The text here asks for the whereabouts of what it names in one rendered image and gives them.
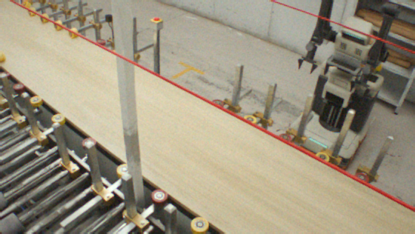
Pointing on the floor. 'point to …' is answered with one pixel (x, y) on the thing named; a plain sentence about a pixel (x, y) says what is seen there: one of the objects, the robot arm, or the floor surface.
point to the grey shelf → (390, 70)
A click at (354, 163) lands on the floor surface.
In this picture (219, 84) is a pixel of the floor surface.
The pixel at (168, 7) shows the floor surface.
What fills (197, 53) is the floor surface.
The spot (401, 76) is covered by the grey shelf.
